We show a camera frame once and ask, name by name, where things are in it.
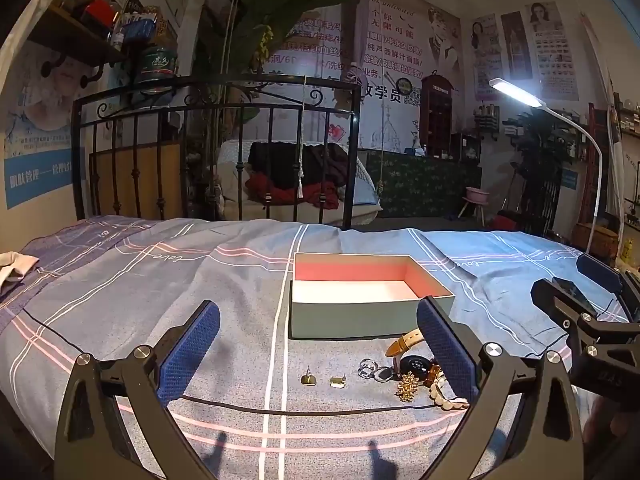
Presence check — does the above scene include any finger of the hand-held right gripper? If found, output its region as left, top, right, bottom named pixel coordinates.
left=531, top=277, right=640, bottom=356
left=576, top=254, right=640, bottom=311

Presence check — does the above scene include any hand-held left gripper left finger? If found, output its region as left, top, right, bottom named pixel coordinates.
left=54, top=300, right=222, bottom=480

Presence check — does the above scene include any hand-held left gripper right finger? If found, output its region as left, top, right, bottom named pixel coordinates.
left=416, top=296, right=586, bottom=480

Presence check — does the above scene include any watch with tan strap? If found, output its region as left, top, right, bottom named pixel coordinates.
left=385, top=327, right=443, bottom=388

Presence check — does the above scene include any pearl bracelet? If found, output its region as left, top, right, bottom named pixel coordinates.
left=429, top=365, right=471, bottom=412

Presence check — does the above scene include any gold flower brooch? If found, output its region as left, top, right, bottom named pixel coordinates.
left=396, top=374, right=421, bottom=402

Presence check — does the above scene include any grey box with pink inside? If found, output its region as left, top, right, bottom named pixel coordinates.
left=289, top=252, right=456, bottom=341

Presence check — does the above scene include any wooden crate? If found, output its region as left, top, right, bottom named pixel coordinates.
left=572, top=222, right=621, bottom=261

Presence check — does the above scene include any blue grey striped blanket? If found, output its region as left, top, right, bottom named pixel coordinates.
left=0, top=215, right=640, bottom=480

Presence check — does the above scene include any dark red wooden cabinet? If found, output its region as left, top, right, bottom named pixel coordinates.
left=587, top=102, right=626, bottom=231

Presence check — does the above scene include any dark potted plant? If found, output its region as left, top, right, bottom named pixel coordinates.
left=515, top=120, right=566, bottom=231

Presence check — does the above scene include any pink stool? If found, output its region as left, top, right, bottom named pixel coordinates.
left=459, top=186, right=493, bottom=227

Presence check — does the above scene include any green patterned counter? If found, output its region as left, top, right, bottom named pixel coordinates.
left=366, top=150, right=483, bottom=218

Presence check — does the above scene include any cream sofa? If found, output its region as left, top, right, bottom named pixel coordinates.
left=215, top=140, right=383, bottom=221

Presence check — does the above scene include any beige cloth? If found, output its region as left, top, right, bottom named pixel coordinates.
left=0, top=252, right=41, bottom=296

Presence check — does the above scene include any red garment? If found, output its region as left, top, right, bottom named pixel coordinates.
left=245, top=172, right=341, bottom=211

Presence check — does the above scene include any white floor lamp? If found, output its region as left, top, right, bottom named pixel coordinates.
left=488, top=77, right=603, bottom=256

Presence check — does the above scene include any black garment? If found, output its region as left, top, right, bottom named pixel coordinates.
left=247, top=141, right=351, bottom=193

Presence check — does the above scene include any red phone booth cabinet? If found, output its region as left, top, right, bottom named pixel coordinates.
left=420, top=74, right=458, bottom=161

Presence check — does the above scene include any green round tin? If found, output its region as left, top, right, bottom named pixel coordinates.
left=134, top=45, right=178, bottom=92

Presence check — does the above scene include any red box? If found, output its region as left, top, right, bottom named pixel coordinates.
left=82, top=0, right=116, bottom=28

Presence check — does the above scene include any thin black cable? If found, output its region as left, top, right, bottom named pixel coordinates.
left=22, top=307, right=501, bottom=418

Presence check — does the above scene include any white tassel cord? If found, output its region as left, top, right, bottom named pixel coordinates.
left=297, top=75, right=307, bottom=206

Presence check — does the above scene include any hanging rope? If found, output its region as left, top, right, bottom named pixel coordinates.
left=377, top=0, right=390, bottom=201

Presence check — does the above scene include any small wall rack with bottles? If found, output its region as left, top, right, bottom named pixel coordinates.
left=472, top=104, right=501, bottom=133

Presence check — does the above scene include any black iron bed frame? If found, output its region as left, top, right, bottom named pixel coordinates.
left=71, top=75, right=363, bottom=231

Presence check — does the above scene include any white chart wall poster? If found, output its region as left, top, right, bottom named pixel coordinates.
left=525, top=1, right=581, bottom=102

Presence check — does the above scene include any blue and white wall poster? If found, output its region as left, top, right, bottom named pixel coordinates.
left=4, top=40, right=108, bottom=211

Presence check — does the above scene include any narrow dark wall poster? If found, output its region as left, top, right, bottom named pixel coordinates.
left=501, top=10, right=526, bottom=96

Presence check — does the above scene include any pink wall poster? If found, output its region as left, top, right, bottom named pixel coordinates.
left=470, top=14, right=501, bottom=102

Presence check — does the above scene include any large printed wall banner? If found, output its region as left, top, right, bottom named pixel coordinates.
left=250, top=0, right=463, bottom=156

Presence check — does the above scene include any wooden wall shelf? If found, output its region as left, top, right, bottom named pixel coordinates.
left=30, top=5, right=131, bottom=68

